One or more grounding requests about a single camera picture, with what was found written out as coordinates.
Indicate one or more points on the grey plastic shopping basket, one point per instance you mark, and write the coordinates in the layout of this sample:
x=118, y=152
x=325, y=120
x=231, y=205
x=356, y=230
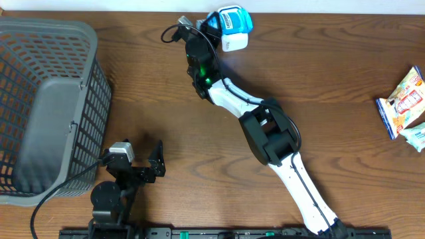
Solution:
x=55, y=102

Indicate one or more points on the white barcode scanner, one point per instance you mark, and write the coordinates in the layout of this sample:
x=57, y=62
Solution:
x=234, y=42

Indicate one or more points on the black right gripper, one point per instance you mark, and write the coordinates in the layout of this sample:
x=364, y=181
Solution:
x=207, y=32

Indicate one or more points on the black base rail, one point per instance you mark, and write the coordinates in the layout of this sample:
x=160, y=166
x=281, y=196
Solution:
x=168, y=233

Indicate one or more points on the teal mouthwash bottle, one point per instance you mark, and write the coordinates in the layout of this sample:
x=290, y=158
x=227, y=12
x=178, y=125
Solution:
x=234, y=19

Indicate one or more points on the light teal wipes packet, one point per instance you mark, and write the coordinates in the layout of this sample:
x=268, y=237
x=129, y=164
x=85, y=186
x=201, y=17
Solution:
x=415, y=136

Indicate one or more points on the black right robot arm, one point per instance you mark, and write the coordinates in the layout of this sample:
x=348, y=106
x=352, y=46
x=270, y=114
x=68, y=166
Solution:
x=272, y=136

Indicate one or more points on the yellow red snack bag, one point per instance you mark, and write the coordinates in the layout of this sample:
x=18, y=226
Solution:
x=404, y=105

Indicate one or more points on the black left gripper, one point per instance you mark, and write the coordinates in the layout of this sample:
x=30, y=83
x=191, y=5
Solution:
x=149, y=176

